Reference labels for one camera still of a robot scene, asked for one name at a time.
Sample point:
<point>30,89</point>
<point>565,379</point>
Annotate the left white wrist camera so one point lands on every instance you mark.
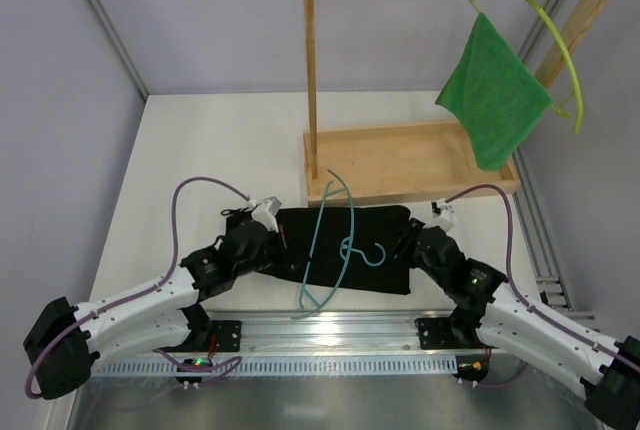
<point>265,212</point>

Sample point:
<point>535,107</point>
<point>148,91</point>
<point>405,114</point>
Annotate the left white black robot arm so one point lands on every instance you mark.
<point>68,343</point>

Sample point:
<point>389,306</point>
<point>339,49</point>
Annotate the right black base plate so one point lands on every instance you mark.
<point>435,333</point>

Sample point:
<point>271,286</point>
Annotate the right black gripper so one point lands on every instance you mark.
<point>413,238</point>

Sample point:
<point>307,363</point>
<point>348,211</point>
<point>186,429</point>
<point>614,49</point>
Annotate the wooden clothes rack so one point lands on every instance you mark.
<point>410,162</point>

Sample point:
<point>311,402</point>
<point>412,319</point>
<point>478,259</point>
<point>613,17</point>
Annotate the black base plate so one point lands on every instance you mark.
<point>224,336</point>
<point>435,333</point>

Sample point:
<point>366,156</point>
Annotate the grey slotted cable duct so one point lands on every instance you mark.
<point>295,366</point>

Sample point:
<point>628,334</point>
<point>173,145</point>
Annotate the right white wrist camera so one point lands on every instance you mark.
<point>443,215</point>

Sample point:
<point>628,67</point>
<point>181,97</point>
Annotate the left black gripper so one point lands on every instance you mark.
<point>279,245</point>

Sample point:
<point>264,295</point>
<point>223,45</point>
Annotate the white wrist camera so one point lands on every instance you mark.
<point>443,215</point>
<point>265,212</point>

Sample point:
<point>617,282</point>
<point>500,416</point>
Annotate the black trousers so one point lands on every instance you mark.
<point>349,248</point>

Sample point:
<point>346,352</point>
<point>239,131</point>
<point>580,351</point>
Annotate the aluminium mounting rail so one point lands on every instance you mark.
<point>334,331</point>

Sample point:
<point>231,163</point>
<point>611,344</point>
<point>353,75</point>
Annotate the lime green plastic hanger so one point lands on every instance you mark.
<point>560,40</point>

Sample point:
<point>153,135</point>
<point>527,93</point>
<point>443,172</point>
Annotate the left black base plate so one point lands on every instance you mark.
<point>224,336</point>

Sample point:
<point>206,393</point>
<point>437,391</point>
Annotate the green microfibre cloth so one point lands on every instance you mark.
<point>490,155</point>

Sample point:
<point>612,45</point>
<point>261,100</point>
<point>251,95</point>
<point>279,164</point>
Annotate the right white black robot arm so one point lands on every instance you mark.
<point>491,312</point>

